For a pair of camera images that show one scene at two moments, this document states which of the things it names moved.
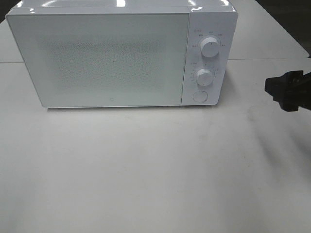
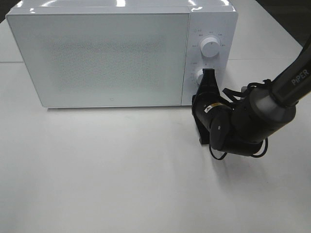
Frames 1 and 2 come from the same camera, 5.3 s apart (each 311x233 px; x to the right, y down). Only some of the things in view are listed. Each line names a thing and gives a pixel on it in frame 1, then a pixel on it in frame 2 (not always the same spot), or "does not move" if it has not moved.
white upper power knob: [209, 46] does not move
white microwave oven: [124, 53] does not move
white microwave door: [103, 59] does not move
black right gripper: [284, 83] to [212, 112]
